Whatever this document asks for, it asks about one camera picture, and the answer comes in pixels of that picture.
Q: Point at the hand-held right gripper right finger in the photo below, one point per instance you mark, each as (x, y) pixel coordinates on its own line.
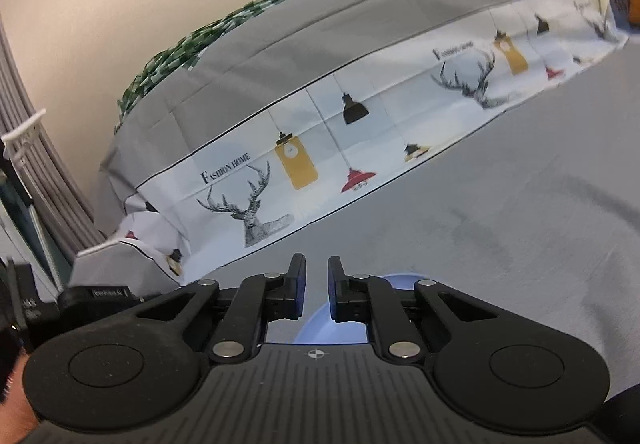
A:
(332, 289)

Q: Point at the grey printed duvet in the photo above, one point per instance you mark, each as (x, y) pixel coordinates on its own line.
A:
(350, 24)

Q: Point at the person's left hand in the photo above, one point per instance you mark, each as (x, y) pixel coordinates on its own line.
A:
(12, 399)

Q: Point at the light blue plate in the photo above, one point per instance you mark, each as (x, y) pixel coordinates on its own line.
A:
(345, 331)

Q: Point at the grey printed pillow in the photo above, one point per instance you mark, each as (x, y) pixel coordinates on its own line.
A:
(125, 259)

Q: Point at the white plastic clip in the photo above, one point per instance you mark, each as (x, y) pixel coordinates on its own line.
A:
(22, 134)

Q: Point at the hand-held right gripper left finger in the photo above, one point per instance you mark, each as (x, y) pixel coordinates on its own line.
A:
(300, 284)

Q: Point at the grey bed sheet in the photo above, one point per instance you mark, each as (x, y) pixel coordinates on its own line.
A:
(500, 199)

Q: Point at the green checked cloth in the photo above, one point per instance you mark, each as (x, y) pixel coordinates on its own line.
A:
(165, 64)

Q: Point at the dark teal board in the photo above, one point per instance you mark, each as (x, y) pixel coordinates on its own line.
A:
(25, 224)

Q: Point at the grey curtain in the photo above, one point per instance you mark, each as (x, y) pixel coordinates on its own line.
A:
(45, 174)

